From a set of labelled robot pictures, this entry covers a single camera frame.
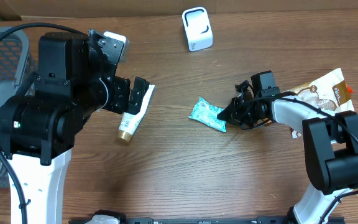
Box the teal snack packet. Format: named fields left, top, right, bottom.
left=189, top=97, right=226, bottom=133

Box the white tube gold cap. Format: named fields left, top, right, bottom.
left=116, top=85, right=155, bottom=144

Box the beige brown snack pouch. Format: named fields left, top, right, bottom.
left=288, top=68, right=354, bottom=113

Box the orange spaghetti package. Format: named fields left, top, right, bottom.
left=346, top=84, right=354, bottom=94

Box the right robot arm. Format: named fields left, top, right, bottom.
left=217, top=71, right=358, bottom=224

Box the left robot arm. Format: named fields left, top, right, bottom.
left=0, top=30, right=154, bottom=223

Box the white barcode scanner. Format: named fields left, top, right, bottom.
left=181, top=6, right=213, bottom=52

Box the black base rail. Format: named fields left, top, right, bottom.
left=68, top=209, right=345, bottom=224

